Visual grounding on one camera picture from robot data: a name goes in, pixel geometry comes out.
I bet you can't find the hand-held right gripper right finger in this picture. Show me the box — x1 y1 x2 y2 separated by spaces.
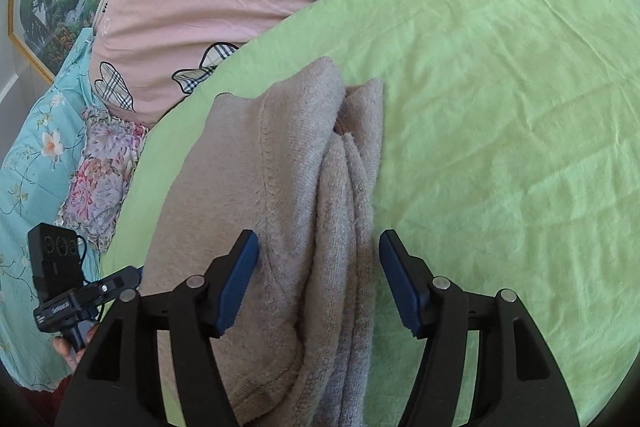
378 229 581 427

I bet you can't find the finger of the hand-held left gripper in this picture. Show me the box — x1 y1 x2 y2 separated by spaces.
82 267 144 308

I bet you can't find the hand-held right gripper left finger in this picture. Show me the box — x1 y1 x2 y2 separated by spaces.
54 229 260 427

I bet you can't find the beige knit sweater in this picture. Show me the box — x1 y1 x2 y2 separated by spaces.
146 56 387 427

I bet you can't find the person's left hand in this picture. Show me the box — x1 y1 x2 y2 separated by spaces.
52 322 101 372

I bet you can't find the turquoise floral quilt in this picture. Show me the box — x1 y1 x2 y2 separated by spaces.
0 27 122 394

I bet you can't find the floral ruffled pillow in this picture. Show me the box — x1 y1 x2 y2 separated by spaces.
54 103 151 254

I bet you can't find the green bed sheet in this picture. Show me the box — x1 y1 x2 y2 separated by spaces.
99 0 640 427

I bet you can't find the pink quilt with plaid hearts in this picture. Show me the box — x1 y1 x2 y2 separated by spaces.
90 0 597 128

